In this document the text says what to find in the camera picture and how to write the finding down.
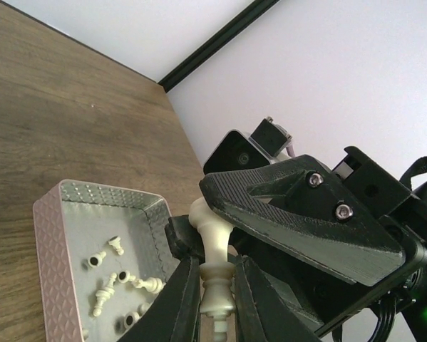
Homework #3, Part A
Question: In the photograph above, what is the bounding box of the white bishop piece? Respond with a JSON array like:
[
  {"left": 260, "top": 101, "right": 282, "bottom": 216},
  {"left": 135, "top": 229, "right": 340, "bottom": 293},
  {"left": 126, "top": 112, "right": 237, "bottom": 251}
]
[{"left": 188, "top": 197, "right": 235, "bottom": 341}]

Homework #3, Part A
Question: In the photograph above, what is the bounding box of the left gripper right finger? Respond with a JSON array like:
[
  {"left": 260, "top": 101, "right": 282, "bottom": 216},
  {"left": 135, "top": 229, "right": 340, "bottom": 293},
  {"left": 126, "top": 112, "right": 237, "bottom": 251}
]
[{"left": 235, "top": 256, "right": 320, "bottom": 342}]

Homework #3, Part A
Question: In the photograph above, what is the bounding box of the white pawn in tray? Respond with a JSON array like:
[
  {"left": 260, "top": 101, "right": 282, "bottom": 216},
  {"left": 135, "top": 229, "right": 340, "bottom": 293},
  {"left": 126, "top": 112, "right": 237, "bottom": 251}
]
[{"left": 108, "top": 236, "right": 125, "bottom": 256}]

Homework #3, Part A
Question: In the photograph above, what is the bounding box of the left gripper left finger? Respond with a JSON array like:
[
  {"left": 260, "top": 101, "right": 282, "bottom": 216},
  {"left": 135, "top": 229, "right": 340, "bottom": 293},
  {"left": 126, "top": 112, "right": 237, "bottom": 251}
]
[{"left": 122, "top": 256, "right": 200, "bottom": 342}]

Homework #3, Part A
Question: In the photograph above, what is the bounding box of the white piece base up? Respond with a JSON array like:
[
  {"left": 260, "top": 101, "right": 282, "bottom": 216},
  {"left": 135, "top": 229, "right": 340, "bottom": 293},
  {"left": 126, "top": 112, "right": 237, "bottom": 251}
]
[{"left": 115, "top": 302, "right": 151, "bottom": 333}]

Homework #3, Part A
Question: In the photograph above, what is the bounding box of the white pawn lying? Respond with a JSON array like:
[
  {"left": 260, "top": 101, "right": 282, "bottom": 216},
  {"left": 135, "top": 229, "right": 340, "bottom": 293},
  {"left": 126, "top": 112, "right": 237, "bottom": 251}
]
[{"left": 87, "top": 251, "right": 107, "bottom": 268}]

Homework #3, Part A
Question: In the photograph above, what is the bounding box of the white bishop lying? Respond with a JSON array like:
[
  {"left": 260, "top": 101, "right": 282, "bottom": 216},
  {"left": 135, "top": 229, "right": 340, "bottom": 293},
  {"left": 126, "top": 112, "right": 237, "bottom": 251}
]
[{"left": 93, "top": 272, "right": 118, "bottom": 317}]

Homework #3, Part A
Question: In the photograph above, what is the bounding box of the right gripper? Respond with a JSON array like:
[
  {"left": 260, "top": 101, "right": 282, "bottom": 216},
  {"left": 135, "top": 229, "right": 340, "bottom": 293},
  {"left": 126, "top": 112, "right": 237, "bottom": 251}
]
[{"left": 199, "top": 147, "right": 427, "bottom": 335}]

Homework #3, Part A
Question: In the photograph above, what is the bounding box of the white pawn base up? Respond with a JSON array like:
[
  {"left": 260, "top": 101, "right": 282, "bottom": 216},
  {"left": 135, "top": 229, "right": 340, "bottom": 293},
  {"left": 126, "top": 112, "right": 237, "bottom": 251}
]
[{"left": 117, "top": 270, "right": 136, "bottom": 284}]

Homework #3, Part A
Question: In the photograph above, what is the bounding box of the pink tin tray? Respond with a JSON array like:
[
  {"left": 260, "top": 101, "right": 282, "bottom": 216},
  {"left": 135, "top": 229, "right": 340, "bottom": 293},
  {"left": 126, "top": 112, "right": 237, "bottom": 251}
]
[{"left": 33, "top": 180, "right": 178, "bottom": 341}]

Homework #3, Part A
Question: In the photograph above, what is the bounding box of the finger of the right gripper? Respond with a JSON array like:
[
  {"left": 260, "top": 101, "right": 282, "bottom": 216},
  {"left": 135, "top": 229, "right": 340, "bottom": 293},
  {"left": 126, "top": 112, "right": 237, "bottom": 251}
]
[{"left": 165, "top": 214, "right": 205, "bottom": 260}]

